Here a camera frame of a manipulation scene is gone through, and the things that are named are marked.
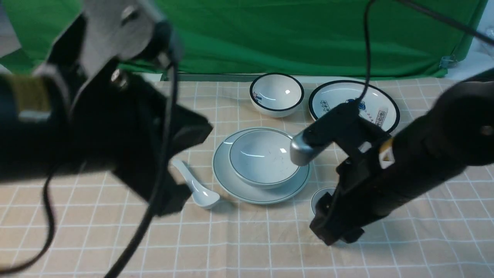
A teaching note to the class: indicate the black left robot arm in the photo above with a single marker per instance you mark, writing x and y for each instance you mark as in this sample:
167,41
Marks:
37,109

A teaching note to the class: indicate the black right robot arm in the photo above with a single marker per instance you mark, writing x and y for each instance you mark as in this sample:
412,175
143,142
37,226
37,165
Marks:
384,172

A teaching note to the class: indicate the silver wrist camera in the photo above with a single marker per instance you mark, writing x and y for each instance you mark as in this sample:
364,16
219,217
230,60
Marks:
339,126

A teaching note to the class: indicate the light blue ceramic spoon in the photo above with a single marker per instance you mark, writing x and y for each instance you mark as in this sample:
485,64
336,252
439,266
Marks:
203,197

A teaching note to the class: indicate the beige checkered tablecloth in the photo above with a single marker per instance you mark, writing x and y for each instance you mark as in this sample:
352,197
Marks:
447,233

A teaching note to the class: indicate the metal binder clip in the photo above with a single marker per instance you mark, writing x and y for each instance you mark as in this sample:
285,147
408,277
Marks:
447,62

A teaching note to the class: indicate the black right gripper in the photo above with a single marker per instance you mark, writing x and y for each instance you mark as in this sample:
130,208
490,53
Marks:
361,197

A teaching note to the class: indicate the green backdrop cloth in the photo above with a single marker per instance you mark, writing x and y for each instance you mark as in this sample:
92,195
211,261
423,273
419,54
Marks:
296,37

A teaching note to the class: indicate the light blue ceramic bowl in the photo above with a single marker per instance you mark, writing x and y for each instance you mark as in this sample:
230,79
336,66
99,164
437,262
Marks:
261,158

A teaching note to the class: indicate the white cup bicycle print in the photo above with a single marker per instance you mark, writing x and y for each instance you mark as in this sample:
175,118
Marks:
318,195

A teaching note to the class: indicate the white plate black rim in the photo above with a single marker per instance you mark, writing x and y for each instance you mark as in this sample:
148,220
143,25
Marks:
377,106

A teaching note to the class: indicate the light blue ceramic plate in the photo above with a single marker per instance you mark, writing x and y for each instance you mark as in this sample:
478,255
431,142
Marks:
240,190

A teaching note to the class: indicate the white bowl black rim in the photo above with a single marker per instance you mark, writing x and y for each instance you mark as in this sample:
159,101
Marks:
276,95

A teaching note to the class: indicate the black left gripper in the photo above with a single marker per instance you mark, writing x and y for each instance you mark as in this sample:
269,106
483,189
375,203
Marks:
136,130

